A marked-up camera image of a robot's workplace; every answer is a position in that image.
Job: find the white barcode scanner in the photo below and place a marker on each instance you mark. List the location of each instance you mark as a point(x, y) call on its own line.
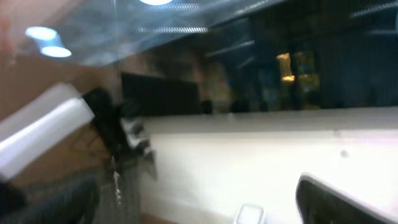
point(250, 214)

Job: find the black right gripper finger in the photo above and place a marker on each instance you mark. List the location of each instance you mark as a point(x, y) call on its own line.
point(320, 203)

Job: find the dark grey plastic basket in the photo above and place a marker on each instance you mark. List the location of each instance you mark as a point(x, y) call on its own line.
point(93, 196)

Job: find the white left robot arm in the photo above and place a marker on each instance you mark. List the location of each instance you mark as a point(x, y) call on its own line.
point(63, 111)

